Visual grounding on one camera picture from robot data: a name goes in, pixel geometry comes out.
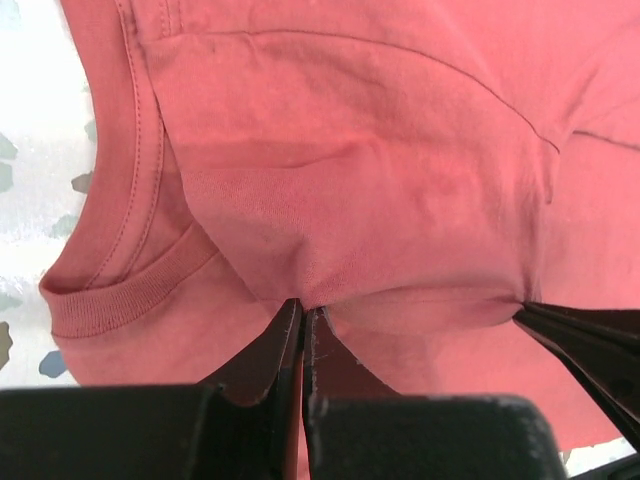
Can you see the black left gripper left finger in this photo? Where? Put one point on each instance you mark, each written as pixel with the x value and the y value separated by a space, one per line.
pixel 240 422

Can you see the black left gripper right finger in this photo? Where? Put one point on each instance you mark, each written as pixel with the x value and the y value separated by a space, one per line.
pixel 357 427

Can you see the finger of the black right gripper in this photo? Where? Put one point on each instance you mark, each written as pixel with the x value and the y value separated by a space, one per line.
pixel 600 348

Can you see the dusty red t-shirt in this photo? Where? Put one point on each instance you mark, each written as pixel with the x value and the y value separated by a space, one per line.
pixel 419 168

